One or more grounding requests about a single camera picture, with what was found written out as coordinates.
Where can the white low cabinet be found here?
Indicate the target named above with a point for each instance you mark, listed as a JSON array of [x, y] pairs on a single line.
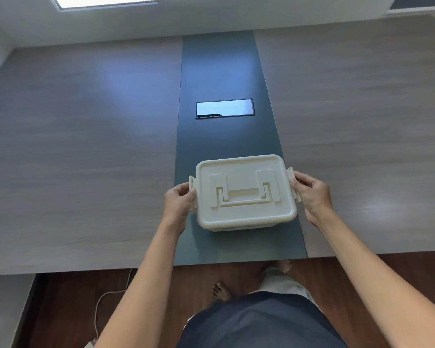
[[3, 308]]

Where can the person's left hand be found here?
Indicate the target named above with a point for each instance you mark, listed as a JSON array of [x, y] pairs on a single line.
[[177, 210]]

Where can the dark blue shirt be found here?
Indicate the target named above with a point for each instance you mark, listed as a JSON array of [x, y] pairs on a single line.
[[261, 322]]

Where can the bright window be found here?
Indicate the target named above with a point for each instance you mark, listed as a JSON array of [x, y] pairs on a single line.
[[105, 0]]

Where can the person's left thumb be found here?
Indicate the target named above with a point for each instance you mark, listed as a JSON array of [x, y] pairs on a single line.
[[180, 188]]

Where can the beige trousers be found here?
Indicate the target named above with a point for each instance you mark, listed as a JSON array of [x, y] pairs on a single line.
[[282, 284]]

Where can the person's right forearm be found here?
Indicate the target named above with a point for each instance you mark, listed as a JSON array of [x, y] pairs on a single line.
[[369, 271]]

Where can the white plastic lidded storage box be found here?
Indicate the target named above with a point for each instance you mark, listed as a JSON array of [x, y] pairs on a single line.
[[244, 210]]

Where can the person's right thumb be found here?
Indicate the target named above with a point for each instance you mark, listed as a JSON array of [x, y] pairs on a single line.
[[304, 178]]

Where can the white power adapter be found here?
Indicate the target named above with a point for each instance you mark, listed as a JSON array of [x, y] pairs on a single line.
[[90, 343]]

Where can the person's left foot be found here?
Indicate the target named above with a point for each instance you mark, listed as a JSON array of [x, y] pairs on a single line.
[[222, 291]]

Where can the person's right hand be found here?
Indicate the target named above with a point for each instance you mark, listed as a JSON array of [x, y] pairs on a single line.
[[317, 199]]

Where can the person's left forearm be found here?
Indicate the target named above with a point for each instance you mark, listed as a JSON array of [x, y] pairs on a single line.
[[145, 286]]

